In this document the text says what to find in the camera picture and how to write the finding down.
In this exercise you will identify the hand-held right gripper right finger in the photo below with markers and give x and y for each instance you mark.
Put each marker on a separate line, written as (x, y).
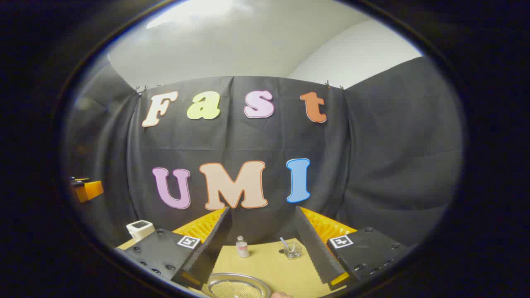
(316, 252)

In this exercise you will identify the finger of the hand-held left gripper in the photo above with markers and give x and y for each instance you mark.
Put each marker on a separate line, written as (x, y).
(89, 190)

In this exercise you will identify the pile of soybeans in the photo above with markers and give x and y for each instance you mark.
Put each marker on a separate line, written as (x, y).
(236, 290)

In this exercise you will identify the clear bottle with pink label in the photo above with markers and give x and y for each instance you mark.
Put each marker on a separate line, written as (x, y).
(242, 248)

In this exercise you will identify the white toaster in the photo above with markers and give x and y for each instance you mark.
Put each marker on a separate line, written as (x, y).
(140, 229)

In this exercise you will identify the white straw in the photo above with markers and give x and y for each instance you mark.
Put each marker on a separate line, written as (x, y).
(284, 242)

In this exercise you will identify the clear glass cup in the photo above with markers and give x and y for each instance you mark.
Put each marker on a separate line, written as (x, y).
(294, 251)

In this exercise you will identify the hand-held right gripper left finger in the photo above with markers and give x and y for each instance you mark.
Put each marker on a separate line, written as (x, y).
(209, 252)

